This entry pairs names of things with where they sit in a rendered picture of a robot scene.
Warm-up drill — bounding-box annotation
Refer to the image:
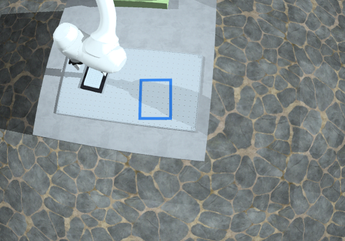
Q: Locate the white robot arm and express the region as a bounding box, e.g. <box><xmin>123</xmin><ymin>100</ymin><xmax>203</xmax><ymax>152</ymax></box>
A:
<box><xmin>53</xmin><ymin>0</ymin><xmax>127</xmax><ymax>73</ymax></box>

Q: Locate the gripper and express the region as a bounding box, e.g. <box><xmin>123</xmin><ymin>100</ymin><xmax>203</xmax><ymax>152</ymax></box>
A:
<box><xmin>68</xmin><ymin>59</ymin><xmax>106</xmax><ymax>76</ymax></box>

